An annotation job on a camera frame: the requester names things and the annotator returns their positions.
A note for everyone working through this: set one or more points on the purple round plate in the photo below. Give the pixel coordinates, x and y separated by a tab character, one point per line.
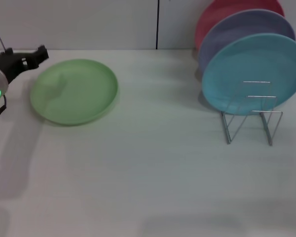
236	27

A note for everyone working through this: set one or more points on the red round plate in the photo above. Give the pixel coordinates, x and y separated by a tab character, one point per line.
212	14

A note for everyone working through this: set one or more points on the green round plate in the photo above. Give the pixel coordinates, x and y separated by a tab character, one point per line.
76	93

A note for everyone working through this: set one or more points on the light blue round plate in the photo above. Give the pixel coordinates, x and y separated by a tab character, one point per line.
236	69

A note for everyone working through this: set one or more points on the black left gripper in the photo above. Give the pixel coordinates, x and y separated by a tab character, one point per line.
10	63

